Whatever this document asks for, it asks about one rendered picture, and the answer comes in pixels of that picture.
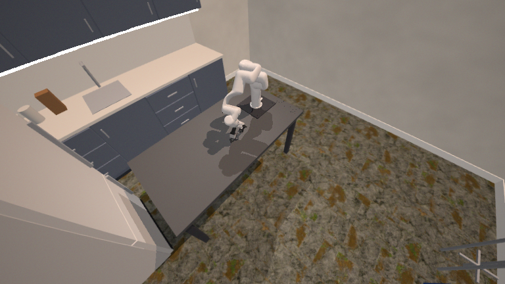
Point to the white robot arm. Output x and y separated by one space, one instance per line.
257 80

